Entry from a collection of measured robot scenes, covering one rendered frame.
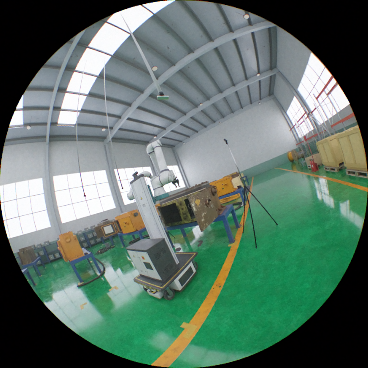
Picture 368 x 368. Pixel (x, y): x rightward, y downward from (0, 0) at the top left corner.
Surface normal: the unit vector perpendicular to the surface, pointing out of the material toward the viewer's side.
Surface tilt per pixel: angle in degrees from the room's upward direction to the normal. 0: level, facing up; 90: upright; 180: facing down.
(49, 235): 90
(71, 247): 90
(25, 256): 90
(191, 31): 180
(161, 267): 90
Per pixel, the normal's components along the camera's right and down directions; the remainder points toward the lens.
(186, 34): 0.36, 0.93
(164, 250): 0.77, -0.33
